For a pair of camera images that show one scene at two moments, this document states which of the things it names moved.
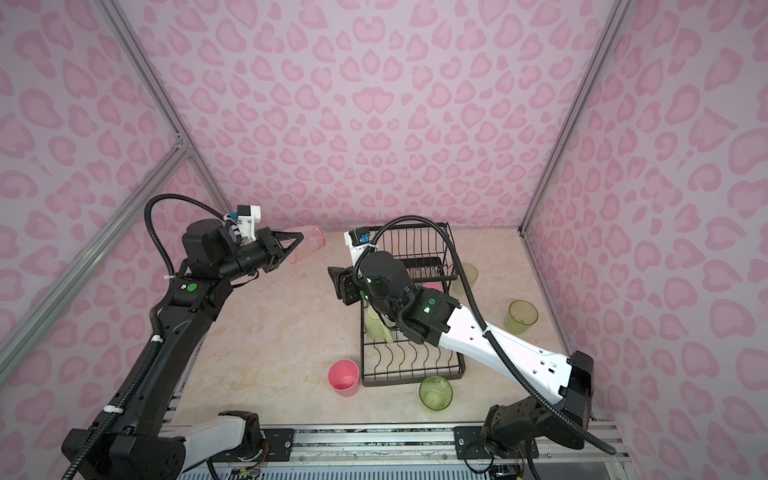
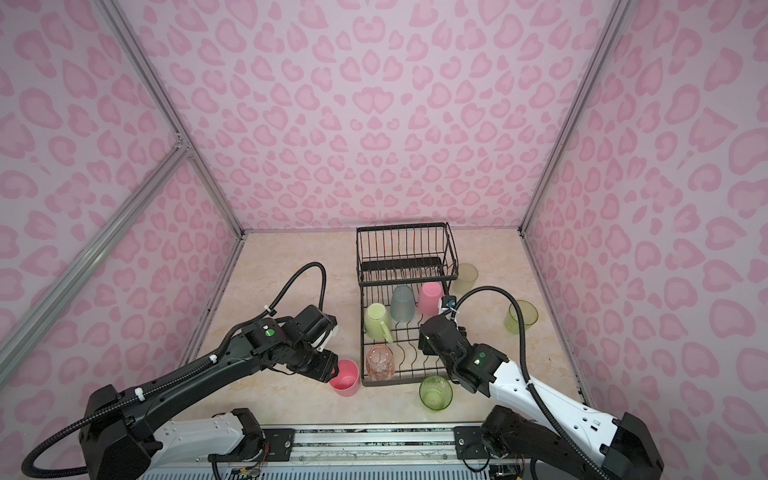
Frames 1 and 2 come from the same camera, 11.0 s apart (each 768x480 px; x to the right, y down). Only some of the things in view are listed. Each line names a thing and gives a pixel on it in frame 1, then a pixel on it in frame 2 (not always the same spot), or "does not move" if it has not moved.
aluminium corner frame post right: [575, 115] does not move
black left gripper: [275, 252] to [329, 368]
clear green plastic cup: [520, 317] does not move
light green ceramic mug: [375, 328] does not move
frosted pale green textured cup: [471, 276] does not move
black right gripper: [345, 283] to [424, 343]
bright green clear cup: [436, 393] does not move
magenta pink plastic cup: [344, 376] does not move
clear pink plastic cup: [314, 240] to [380, 363]
